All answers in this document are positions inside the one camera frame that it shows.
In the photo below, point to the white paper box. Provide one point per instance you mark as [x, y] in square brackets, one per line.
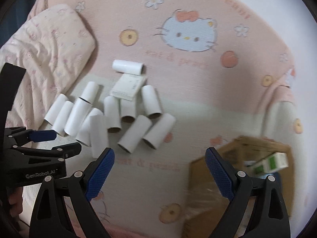
[128, 86]

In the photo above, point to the brown cardboard box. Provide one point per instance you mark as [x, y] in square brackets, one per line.
[205, 204]

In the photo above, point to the flattened white tube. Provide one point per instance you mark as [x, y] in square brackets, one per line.
[98, 135]

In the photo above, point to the white tube under box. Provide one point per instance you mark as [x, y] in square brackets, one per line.
[128, 110]

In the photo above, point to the white tube top horizontal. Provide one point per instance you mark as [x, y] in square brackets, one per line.
[128, 67]

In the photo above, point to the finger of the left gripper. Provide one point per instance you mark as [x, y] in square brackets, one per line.
[64, 151]
[23, 136]

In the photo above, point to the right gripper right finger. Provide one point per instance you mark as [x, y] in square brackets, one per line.
[269, 216]

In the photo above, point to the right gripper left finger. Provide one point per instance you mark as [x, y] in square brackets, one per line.
[50, 217]

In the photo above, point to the green white carton box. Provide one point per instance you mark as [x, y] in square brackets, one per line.
[269, 165]

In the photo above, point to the pink Hello Kitty bedsheet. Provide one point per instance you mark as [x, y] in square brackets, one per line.
[218, 68]

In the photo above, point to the long white nested tube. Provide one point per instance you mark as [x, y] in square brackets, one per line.
[81, 108]

